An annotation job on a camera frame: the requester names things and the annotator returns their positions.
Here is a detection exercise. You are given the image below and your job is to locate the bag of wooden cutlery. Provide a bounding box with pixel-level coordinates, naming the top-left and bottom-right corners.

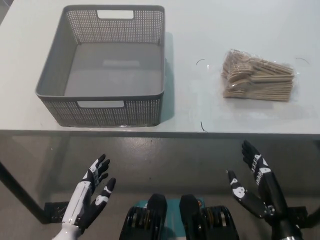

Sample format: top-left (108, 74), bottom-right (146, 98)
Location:
top-left (220, 48), bottom-right (298, 103)

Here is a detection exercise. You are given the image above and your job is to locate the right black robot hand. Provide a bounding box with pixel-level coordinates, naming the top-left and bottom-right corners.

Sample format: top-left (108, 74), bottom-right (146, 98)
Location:
top-left (226, 140), bottom-right (300, 227)

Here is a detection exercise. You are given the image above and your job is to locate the black table foot plate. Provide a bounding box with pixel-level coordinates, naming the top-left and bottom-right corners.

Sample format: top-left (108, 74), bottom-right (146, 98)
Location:
top-left (43, 200), bottom-right (74, 224)
top-left (286, 205), bottom-right (309, 221)

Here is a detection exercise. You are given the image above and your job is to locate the grey perforated plastic basket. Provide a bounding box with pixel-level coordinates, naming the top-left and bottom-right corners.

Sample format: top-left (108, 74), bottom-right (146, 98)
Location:
top-left (34, 4), bottom-right (168, 128)

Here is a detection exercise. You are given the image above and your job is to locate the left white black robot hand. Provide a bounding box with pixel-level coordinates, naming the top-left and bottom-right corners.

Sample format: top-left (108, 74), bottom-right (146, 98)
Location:
top-left (61, 153), bottom-right (117, 230)

